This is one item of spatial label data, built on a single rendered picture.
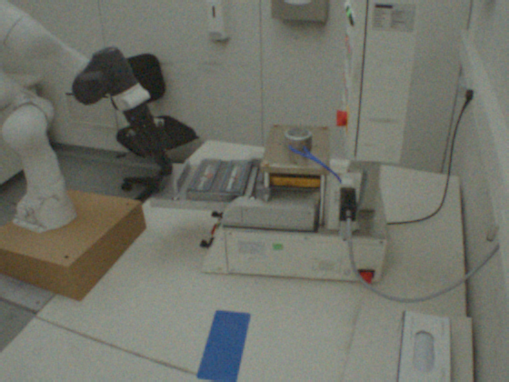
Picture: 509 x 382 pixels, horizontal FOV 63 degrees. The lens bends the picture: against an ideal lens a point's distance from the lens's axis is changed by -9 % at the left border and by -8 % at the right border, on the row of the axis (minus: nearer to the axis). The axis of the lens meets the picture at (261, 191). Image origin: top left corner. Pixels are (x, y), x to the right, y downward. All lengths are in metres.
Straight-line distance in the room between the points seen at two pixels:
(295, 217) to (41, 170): 0.77
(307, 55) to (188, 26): 0.80
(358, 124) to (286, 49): 1.76
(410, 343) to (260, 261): 0.49
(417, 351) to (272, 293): 0.46
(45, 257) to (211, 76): 1.98
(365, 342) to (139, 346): 0.57
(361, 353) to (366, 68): 0.66
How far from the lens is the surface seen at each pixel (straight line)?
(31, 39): 1.32
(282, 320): 1.22
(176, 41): 3.07
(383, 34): 1.01
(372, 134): 1.08
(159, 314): 1.27
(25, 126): 1.32
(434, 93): 2.73
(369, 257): 1.28
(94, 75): 1.28
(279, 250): 1.26
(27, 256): 1.40
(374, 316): 1.20
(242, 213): 1.21
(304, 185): 1.20
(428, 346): 1.08
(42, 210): 1.47
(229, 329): 1.21
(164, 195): 1.34
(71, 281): 1.33
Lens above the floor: 1.67
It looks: 32 degrees down
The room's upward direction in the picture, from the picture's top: 1 degrees counter-clockwise
